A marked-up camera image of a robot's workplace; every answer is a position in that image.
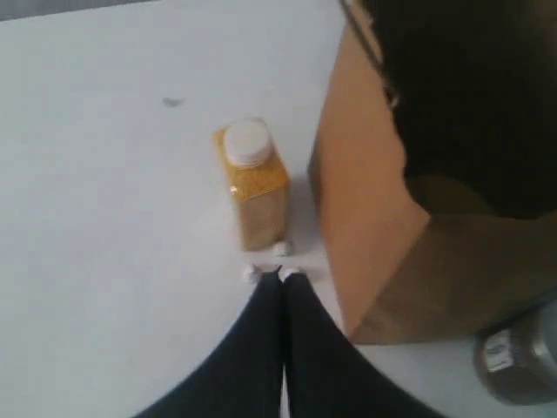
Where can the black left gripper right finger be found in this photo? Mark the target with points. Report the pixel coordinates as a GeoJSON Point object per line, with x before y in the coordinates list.
{"type": "Point", "coordinates": [326, 376]}

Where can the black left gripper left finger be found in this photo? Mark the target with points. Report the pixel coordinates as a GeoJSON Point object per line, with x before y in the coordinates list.
{"type": "Point", "coordinates": [243, 375]}

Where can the clear can with brown contents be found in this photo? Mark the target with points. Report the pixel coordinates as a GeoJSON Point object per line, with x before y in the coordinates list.
{"type": "Point", "coordinates": [517, 363]}

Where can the large brown paper bag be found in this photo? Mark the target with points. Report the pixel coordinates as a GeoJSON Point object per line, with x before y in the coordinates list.
{"type": "Point", "coordinates": [434, 166]}

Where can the yellow grain bottle white cap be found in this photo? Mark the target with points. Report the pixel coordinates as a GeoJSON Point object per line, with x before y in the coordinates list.
{"type": "Point", "coordinates": [257, 181]}

